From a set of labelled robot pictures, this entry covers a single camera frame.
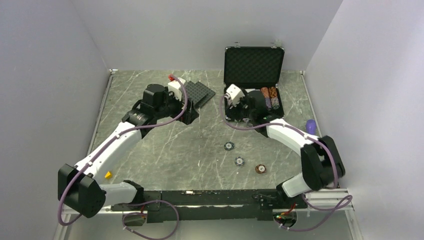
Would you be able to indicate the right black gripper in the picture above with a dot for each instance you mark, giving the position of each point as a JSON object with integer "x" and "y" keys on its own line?
{"x": 234, "y": 111}

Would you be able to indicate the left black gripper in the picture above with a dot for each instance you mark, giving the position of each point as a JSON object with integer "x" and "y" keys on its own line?
{"x": 190, "y": 114}

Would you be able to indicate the purple chip stack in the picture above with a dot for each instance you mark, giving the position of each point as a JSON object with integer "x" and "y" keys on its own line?
{"x": 268, "y": 103}

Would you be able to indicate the red chip stack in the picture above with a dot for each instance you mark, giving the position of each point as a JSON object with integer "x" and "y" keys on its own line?
{"x": 265, "y": 92}

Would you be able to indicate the small chip stack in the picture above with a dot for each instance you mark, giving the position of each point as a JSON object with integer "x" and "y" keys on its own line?
{"x": 275, "y": 104}

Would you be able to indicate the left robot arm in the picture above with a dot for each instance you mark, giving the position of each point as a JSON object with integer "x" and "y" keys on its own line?
{"x": 80, "y": 186}

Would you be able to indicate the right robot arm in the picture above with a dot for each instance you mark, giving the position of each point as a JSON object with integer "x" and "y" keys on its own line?
{"x": 321, "y": 163}

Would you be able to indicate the black poker case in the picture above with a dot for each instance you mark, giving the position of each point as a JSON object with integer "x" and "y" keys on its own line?
{"x": 252, "y": 67}

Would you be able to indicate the purple cylinder object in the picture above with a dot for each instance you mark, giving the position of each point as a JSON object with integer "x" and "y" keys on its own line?
{"x": 311, "y": 126}

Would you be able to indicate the small yellow object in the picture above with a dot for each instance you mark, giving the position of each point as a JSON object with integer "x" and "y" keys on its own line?
{"x": 108, "y": 175}

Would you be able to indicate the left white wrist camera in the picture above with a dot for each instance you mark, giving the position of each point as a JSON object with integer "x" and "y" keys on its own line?
{"x": 176, "y": 88}

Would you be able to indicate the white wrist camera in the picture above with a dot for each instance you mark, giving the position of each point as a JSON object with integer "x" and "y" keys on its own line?
{"x": 176, "y": 88}
{"x": 233, "y": 95}

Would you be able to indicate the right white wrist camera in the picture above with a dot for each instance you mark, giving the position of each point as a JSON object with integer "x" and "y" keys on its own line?
{"x": 233, "y": 95}

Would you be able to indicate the black base frame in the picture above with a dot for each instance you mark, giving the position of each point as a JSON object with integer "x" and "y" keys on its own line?
{"x": 194, "y": 205}

